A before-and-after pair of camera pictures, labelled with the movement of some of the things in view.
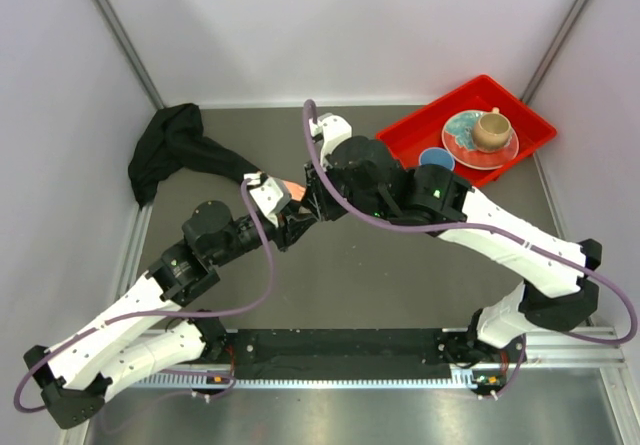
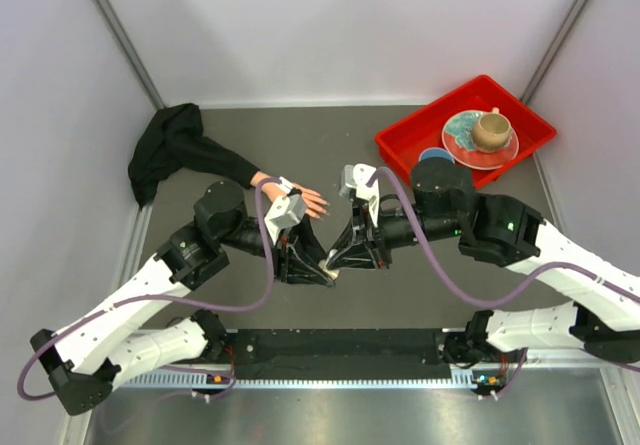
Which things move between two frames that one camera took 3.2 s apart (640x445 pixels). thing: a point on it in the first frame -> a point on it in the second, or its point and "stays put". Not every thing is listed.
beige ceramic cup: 492,131 stays put
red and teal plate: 458,138 stays put
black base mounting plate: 354,353 stays put
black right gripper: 316,196 -> 361,228
